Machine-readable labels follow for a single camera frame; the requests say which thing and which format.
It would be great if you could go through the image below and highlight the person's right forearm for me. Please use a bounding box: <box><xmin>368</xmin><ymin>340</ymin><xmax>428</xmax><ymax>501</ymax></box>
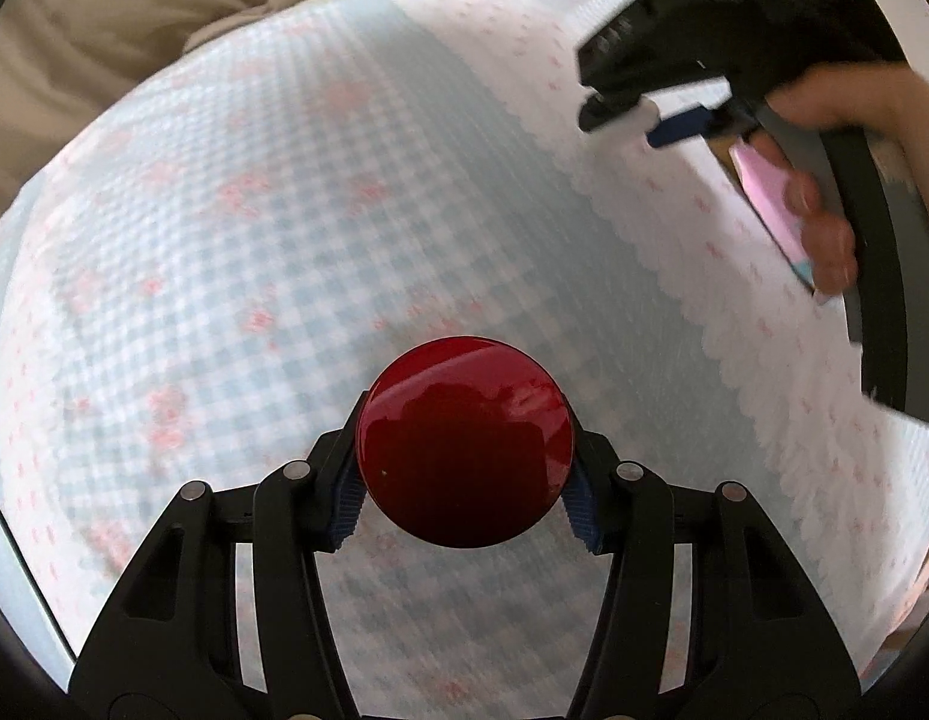
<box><xmin>884</xmin><ymin>71</ymin><xmax>929</xmax><ymax>196</ymax></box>

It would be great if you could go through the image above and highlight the person's right hand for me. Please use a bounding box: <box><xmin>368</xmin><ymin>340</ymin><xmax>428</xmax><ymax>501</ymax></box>
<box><xmin>753</xmin><ymin>60</ymin><xmax>929</xmax><ymax>297</ymax></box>

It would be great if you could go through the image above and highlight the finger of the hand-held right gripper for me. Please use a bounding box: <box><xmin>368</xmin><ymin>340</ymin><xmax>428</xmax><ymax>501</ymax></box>
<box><xmin>646</xmin><ymin>106</ymin><xmax>754</xmax><ymax>150</ymax></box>
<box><xmin>579</xmin><ymin>88</ymin><xmax>653</xmax><ymax>134</ymax></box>

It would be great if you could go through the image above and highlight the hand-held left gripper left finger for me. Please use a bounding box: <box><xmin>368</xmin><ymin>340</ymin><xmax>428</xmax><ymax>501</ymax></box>
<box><xmin>68</xmin><ymin>390</ymin><xmax>375</xmax><ymax>720</ymax></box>

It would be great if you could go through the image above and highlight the pink patterned cardboard box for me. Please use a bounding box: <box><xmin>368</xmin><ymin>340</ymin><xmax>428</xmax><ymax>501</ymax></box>
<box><xmin>726</xmin><ymin>136</ymin><xmax>847</xmax><ymax>305</ymax></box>

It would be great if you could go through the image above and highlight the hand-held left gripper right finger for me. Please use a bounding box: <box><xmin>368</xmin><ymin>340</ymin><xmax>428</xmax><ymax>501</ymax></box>
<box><xmin>561</xmin><ymin>431</ymin><xmax>862</xmax><ymax>720</ymax></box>

